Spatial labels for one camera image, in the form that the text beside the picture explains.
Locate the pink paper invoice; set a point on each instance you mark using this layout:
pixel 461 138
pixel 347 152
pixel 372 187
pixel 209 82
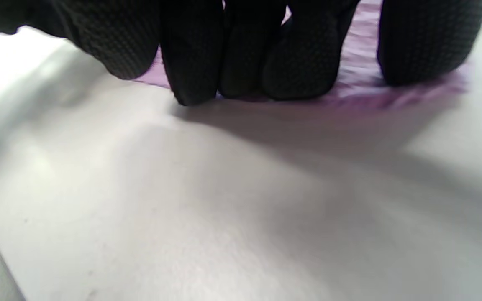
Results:
pixel 362 62

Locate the person's right hand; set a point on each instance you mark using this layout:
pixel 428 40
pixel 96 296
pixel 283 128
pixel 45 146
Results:
pixel 191 42

